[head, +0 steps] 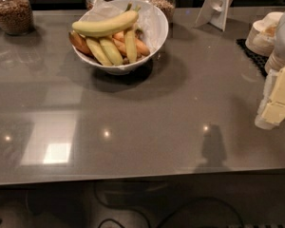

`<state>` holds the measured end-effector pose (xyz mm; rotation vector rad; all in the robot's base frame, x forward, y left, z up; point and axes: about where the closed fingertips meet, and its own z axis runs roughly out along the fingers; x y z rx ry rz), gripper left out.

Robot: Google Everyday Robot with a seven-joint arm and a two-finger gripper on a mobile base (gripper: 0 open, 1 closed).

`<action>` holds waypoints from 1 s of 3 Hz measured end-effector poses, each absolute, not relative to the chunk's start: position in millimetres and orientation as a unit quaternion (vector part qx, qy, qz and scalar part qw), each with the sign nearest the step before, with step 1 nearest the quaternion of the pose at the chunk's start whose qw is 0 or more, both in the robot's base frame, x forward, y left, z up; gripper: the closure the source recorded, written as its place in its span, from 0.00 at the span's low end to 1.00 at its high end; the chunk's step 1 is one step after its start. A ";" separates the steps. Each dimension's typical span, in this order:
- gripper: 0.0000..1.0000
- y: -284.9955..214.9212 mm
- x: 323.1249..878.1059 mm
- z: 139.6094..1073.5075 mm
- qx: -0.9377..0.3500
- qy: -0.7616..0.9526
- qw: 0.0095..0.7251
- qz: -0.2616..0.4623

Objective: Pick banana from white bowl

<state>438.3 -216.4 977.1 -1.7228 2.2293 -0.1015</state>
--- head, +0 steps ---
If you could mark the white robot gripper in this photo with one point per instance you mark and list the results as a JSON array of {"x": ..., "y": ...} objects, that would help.
[{"x": 272, "y": 107}]

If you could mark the large yellow top banana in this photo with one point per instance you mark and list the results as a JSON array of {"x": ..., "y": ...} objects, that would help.
[{"x": 107, "y": 26}]

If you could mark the white ceramic bowl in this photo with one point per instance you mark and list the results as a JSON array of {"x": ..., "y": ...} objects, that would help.
[{"x": 126, "y": 67}]

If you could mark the yellow banana right upright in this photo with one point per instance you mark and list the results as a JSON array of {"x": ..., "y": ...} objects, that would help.
[{"x": 130, "y": 45}]

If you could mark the yellow banana middle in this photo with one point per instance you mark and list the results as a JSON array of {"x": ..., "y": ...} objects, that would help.
[{"x": 111, "y": 51}]

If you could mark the orange fruit in bowl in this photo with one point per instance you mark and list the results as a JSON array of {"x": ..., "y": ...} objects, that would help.
[{"x": 141, "y": 47}]

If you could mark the yellow banana left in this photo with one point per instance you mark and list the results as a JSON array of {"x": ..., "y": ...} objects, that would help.
[{"x": 97, "y": 51}]

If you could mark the brown overripe banana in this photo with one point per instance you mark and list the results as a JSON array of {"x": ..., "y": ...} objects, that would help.
[{"x": 79, "y": 42}]

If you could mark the black rubber mat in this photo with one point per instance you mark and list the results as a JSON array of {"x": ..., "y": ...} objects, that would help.
[{"x": 259, "y": 61}]

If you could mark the white folded paper stand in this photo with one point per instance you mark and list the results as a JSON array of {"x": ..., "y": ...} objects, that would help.
[{"x": 214, "y": 12}]

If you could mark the glass jar of grains left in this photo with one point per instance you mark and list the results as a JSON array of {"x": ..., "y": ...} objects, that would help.
[{"x": 16, "y": 17}]

